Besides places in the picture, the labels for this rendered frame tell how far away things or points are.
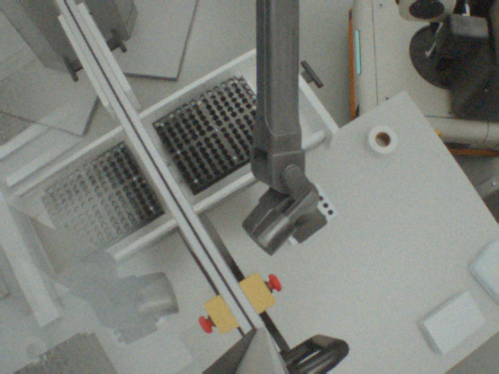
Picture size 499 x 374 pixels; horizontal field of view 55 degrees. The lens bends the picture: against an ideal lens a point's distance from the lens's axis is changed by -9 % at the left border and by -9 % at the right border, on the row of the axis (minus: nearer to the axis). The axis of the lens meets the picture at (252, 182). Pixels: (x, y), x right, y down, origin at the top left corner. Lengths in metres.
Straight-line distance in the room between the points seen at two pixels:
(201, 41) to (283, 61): 1.51
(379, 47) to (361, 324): 1.10
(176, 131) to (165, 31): 1.19
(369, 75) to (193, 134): 0.93
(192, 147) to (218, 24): 1.23
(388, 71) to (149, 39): 1.00
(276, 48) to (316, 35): 1.52
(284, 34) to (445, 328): 0.73
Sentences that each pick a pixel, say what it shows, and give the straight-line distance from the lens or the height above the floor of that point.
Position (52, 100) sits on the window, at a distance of 0.17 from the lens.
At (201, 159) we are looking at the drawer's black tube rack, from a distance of 1.07.
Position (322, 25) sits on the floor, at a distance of 2.28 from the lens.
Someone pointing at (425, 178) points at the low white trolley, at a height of 0.76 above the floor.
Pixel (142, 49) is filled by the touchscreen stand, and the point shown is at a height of 0.04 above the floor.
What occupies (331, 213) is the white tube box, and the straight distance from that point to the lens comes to 1.18.
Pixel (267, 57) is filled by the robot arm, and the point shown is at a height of 1.27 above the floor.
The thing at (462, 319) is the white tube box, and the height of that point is 0.81.
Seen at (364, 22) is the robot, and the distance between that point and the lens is 1.99.
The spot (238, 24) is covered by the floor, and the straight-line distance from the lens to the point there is 2.27.
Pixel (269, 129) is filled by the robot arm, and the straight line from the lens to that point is 0.75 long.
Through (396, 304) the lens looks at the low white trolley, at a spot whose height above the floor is 0.76.
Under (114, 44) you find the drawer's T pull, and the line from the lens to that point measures 1.22.
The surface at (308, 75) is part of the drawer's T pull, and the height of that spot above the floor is 0.91.
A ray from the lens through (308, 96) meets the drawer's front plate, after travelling 1.09.
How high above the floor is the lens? 1.92
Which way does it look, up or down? 75 degrees down
